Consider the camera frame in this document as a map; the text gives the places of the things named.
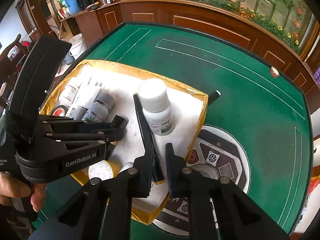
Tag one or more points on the wooden partition cabinet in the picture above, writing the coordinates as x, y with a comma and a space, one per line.
200, 22

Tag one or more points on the black tube with copper band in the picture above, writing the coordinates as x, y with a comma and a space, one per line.
213, 97

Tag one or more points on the wide red-label pill bottle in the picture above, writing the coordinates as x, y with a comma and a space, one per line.
68, 95

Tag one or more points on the blue thermos jug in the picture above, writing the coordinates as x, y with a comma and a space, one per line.
72, 2

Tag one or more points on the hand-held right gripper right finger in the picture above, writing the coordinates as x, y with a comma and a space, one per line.
173, 175

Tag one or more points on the dark wooden chair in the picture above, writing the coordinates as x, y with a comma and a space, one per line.
12, 60

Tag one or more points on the person's left hand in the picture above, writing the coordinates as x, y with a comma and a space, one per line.
17, 192

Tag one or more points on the gold-edged white tray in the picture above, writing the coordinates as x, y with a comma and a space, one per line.
180, 120

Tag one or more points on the grey table control panel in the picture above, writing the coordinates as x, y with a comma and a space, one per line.
225, 160

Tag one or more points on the purple bottles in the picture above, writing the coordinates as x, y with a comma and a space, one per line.
317, 76

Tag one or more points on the yellow round jar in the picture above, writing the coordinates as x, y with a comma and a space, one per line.
105, 170

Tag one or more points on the white square charger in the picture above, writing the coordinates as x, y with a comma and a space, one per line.
90, 92

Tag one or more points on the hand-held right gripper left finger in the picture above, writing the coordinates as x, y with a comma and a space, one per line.
145, 172

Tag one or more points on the white plastic medicine bottle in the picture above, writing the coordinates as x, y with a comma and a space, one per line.
156, 105
100, 107

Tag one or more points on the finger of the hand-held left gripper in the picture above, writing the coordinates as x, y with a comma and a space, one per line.
95, 127
100, 137

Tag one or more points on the red and white bottle cap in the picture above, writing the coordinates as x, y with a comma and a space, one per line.
274, 72

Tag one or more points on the white plastic bucket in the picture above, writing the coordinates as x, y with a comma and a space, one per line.
76, 45

